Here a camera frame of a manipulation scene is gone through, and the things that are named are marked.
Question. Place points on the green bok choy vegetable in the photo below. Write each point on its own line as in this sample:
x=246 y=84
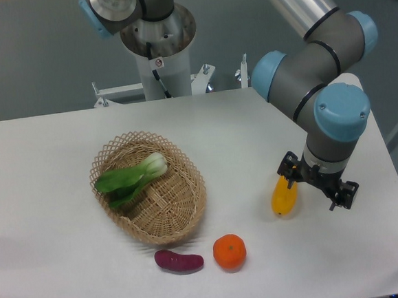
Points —
x=126 y=183

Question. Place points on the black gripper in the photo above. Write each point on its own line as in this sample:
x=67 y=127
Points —
x=340 y=193

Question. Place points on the yellow pepper toy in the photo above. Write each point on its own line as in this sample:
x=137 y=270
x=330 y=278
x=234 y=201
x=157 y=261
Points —
x=284 y=196

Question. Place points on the orange tangerine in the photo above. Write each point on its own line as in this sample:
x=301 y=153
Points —
x=229 y=251

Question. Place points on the purple sweet potato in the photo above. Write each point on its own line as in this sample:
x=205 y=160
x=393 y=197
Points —
x=176 y=262

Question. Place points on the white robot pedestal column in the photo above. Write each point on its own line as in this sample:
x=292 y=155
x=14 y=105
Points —
x=161 y=45

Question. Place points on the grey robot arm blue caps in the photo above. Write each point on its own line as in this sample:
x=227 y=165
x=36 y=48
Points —
x=303 y=86

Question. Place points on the woven wicker basket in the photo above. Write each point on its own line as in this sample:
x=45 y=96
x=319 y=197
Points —
x=169 y=209

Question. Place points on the white metal base frame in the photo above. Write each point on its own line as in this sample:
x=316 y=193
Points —
x=158 y=86

